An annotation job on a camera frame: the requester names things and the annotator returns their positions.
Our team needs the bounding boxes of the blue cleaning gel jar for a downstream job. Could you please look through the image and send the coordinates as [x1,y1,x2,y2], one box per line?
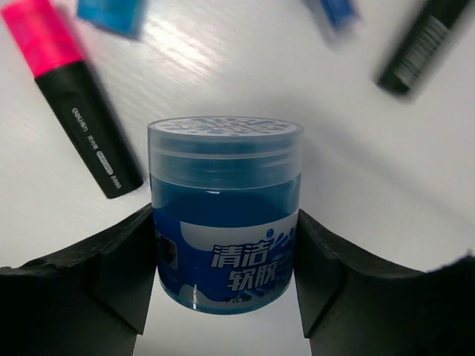
[148,116,304,314]

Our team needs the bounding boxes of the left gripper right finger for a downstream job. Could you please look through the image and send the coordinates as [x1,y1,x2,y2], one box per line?
[294,211,474,356]

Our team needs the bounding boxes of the pink cap highlighter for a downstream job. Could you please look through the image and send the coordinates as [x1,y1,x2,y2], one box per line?
[1,1,143,199]

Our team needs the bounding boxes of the orange cap highlighter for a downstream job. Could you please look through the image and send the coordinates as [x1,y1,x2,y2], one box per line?
[375,0,474,98]

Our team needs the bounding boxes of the clear blue spray bottle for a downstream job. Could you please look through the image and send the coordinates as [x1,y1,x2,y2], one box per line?
[303,0,360,47]

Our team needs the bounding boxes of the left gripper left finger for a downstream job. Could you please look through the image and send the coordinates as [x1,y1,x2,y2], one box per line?
[1,205,156,355]

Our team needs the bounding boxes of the blue cap highlighter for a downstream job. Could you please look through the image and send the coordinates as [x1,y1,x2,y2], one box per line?
[76,0,148,39]

